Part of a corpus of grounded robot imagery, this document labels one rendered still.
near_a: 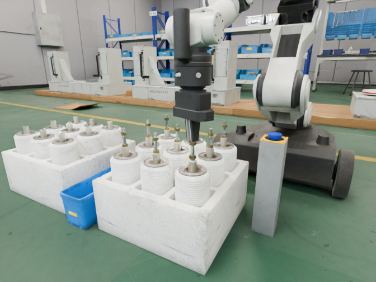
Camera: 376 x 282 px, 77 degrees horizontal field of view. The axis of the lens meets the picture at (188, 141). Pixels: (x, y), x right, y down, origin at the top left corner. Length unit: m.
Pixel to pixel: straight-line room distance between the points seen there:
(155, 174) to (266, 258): 0.39
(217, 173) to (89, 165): 0.51
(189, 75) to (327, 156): 0.70
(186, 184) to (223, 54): 2.36
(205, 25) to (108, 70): 3.52
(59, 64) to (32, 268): 4.59
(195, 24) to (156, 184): 0.41
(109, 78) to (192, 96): 3.50
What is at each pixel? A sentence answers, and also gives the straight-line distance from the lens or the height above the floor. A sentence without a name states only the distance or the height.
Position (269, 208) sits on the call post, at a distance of 0.79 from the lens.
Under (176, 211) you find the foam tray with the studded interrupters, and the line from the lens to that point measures 0.62.
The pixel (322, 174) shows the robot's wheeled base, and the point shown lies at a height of 0.11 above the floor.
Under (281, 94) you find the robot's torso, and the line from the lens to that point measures 0.94.
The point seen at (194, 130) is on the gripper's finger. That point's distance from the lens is 0.59.
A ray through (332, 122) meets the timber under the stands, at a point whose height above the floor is 0.03.
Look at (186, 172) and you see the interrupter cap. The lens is 0.62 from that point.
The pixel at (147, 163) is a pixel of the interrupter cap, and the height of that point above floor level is 0.25.
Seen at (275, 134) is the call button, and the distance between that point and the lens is 0.72.
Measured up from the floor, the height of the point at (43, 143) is 0.24.
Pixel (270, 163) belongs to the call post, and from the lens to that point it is 0.73.
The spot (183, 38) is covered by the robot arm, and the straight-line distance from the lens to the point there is 0.52.
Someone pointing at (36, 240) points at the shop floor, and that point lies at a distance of 0.93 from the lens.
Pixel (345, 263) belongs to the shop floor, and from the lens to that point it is 0.85.
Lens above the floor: 0.51
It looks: 17 degrees down
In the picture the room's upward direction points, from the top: straight up
